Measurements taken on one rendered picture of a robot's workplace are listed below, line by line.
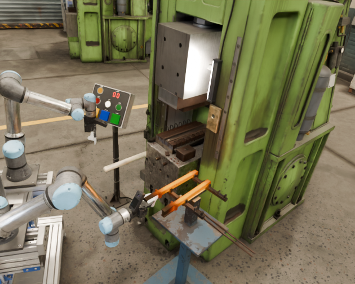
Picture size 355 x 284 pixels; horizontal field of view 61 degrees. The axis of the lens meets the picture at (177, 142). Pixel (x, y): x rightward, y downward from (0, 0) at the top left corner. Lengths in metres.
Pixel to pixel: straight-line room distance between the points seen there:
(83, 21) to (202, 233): 5.38
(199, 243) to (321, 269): 1.41
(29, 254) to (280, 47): 1.86
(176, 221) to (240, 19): 1.24
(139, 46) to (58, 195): 5.75
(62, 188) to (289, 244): 2.23
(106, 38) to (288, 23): 5.11
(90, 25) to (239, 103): 5.22
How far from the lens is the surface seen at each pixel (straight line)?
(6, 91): 1.93
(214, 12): 1.85
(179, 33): 1.86
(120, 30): 6.69
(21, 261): 1.95
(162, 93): 2.07
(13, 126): 2.16
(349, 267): 3.16
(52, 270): 2.40
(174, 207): 1.69
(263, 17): 1.68
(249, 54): 1.71
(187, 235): 1.91
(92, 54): 6.79
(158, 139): 2.26
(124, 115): 2.36
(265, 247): 2.95
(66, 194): 1.39
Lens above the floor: 2.15
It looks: 32 degrees down
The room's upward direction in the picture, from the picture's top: 6 degrees clockwise
